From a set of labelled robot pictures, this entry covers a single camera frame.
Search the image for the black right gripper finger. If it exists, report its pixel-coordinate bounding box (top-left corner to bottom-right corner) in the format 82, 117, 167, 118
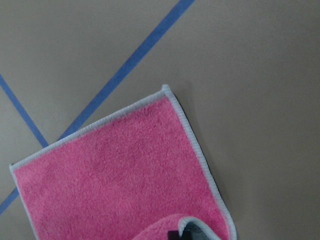
167, 217, 213, 240

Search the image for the pink towel with white trim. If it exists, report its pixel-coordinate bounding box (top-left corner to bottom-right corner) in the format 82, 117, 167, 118
10, 84, 237, 240

